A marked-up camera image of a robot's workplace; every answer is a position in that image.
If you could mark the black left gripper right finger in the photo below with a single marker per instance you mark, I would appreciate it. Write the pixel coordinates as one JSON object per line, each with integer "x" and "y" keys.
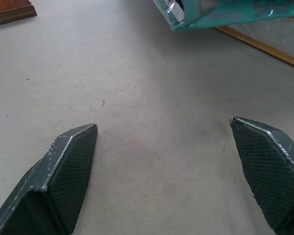
{"x": 267, "y": 159}

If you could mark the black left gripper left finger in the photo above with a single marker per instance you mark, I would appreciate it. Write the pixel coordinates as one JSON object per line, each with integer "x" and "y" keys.
{"x": 51, "y": 181}

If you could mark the teal plastic-wrapped box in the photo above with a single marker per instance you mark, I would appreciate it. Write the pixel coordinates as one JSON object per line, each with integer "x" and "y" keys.
{"x": 225, "y": 12}

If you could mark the brown wooden furniture corner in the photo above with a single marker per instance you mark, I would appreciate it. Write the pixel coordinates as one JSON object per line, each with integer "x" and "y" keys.
{"x": 9, "y": 12}

